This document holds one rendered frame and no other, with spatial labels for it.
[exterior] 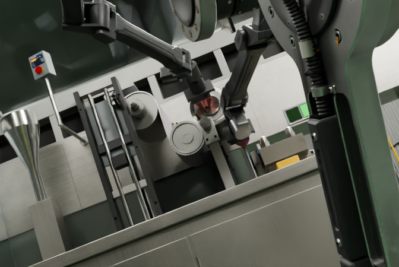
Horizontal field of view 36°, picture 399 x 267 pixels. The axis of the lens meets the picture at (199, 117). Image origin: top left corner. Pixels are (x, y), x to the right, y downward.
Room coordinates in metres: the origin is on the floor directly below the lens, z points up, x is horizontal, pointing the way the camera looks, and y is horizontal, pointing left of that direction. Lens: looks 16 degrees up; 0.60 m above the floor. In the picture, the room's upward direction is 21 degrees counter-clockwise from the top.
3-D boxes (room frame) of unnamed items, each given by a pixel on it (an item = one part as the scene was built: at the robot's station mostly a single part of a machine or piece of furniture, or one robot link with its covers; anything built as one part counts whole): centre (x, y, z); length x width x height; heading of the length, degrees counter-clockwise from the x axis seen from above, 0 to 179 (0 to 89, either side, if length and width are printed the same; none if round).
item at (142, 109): (2.10, 0.20, 1.33); 0.06 x 0.06 x 0.06; 88
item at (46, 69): (2.16, 0.50, 1.66); 0.07 x 0.07 x 0.10; 75
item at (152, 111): (2.25, 0.19, 1.33); 0.25 x 0.14 x 0.14; 178
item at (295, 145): (2.27, -0.24, 1.00); 0.40 x 0.16 x 0.06; 178
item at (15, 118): (2.24, 0.67, 1.50); 0.14 x 0.14 x 0.06
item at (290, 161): (1.87, -0.20, 0.91); 0.07 x 0.07 x 0.02; 88
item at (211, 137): (2.07, -0.01, 1.05); 0.06 x 0.05 x 0.31; 178
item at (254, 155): (2.23, -0.14, 1.01); 0.23 x 0.03 x 0.05; 178
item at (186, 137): (2.24, 0.06, 1.17); 0.26 x 0.12 x 0.12; 178
